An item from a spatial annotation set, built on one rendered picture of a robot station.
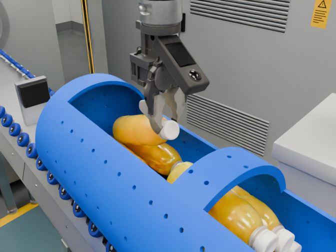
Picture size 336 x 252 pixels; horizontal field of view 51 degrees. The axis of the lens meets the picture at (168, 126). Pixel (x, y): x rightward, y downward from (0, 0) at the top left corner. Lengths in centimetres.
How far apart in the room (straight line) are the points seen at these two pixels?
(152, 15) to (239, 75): 165
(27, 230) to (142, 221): 174
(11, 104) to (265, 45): 135
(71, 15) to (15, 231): 415
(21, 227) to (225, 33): 166
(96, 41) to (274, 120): 121
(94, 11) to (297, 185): 99
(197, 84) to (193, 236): 24
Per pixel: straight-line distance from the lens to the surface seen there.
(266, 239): 52
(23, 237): 221
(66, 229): 95
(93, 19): 143
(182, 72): 58
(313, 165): 73
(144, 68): 64
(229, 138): 244
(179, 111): 70
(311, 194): 78
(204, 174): 51
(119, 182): 57
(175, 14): 60
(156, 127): 68
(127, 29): 282
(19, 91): 123
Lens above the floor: 155
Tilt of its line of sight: 31 degrees down
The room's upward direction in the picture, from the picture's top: straight up
